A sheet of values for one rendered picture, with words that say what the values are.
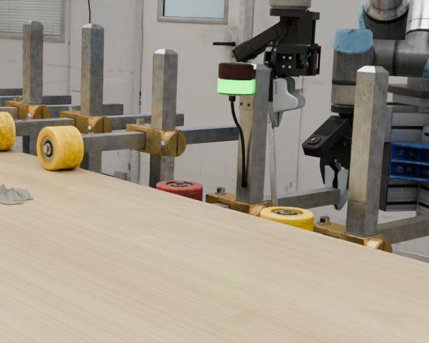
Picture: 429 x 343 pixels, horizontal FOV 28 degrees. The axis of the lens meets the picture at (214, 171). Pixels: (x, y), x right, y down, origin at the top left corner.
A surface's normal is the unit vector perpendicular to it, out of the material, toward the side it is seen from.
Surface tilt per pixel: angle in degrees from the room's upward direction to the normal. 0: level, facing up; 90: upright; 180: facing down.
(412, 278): 0
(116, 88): 90
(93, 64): 90
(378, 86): 90
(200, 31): 90
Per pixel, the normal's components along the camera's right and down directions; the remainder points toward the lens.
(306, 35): -0.47, 0.13
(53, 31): -0.66, 0.10
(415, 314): 0.04, -0.98
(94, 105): 0.67, 0.15
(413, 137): 0.32, 0.18
